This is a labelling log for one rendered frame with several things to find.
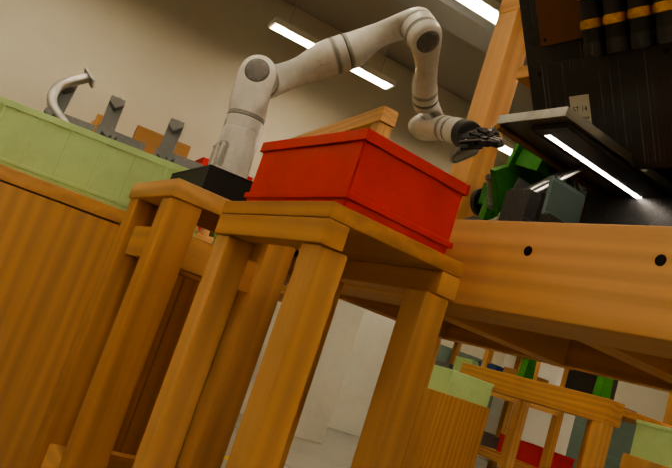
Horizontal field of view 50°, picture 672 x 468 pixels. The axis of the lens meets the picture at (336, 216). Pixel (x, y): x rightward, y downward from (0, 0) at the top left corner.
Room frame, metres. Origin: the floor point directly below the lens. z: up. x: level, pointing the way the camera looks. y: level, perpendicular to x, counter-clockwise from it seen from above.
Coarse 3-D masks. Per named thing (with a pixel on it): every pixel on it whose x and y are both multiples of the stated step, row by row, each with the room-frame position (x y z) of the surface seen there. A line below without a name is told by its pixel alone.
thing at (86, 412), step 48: (144, 240) 1.57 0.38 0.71; (192, 240) 1.50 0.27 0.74; (96, 288) 1.70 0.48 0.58; (144, 288) 1.46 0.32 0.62; (240, 288) 1.57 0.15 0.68; (96, 336) 1.67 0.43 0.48; (144, 336) 1.47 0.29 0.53; (240, 336) 1.57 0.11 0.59; (96, 384) 1.47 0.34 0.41; (240, 384) 1.59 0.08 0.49; (48, 432) 1.66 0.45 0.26; (96, 432) 1.46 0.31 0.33; (192, 432) 1.61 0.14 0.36
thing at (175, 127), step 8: (176, 120) 2.21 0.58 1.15; (168, 128) 2.20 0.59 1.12; (176, 128) 2.18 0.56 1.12; (168, 136) 2.19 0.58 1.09; (176, 136) 2.20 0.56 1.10; (160, 144) 2.18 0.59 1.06; (168, 144) 2.18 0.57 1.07; (168, 152) 2.18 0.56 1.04; (176, 160) 2.18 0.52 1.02; (184, 160) 2.19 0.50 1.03; (192, 160) 2.19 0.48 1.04; (192, 168) 2.19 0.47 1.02
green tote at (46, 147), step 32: (0, 96) 1.77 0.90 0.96; (0, 128) 1.79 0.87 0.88; (32, 128) 1.80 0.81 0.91; (64, 128) 1.82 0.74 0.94; (0, 160) 1.79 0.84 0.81; (32, 160) 1.81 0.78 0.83; (64, 160) 1.83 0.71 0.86; (96, 160) 1.84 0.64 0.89; (128, 160) 1.87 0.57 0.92; (160, 160) 1.88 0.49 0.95; (96, 192) 1.85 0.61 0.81; (128, 192) 1.87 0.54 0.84
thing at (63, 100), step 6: (66, 90) 2.11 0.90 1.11; (72, 90) 2.12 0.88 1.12; (60, 96) 2.12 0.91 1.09; (66, 96) 2.12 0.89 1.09; (72, 96) 2.14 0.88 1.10; (60, 102) 2.11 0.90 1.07; (66, 102) 2.12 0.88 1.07; (66, 114) 2.10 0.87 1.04; (72, 120) 2.10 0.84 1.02; (78, 120) 2.11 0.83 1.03; (84, 126) 2.11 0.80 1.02; (90, 126) 2.12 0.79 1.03
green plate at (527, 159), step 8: (512, 152) 1.47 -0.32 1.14; (520, 152) 1.46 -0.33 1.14; (528, 152) 1.45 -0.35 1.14; (512, 160) 1.47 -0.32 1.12; (520, 160) 1.46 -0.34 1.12; (528, 160) 1.44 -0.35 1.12; (536, 160) 1.42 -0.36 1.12; (512, 168) 1.47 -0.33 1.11; (520, 168) 1.48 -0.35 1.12; (528, 168) 1.44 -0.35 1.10; (536, 168) 1.42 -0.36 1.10; (544, 168) 1.42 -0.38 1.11; (512, 176) 1.48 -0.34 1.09; (520, 176) 1.49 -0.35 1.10; (528, 176) 1.50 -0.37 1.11; (536, 176) 1.49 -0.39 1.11; (544, 176) 1.43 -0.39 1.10; (512, 184) 1.49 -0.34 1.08
